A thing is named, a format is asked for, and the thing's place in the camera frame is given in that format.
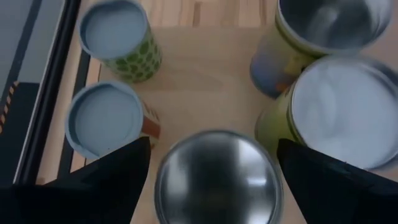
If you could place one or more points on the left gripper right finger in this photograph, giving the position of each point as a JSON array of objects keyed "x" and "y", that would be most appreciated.
[{"x": 342, "y": 196}]

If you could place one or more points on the black hazard-striped floor mat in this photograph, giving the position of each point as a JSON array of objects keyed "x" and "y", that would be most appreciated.
[{"x": 12, "y": 155}]

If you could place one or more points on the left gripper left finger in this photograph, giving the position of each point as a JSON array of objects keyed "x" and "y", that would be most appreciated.
[{"x": 109, "y": 186}]

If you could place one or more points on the red tomato label can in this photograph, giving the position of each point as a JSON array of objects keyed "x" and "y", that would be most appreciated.
[{"x": 105, "y": 118}]

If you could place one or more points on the wooden shelf black metal legs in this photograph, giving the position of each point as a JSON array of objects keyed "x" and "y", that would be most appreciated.
[{"x": 202, "y": 93}]

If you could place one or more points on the yellow-green label can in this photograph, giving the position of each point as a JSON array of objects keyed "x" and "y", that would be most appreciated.
[{"x": 345, "y": 109}]

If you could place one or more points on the shiny metal-top can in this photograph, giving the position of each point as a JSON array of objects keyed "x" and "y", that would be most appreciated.
[{"x": 217, "y": 177}]

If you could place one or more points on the green pea label can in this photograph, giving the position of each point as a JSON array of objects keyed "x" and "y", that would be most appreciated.
[{"x": 115, "y": 28}]

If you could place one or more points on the yellow blue label can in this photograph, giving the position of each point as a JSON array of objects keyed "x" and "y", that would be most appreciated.
[{"x": 329, "y": 21}]

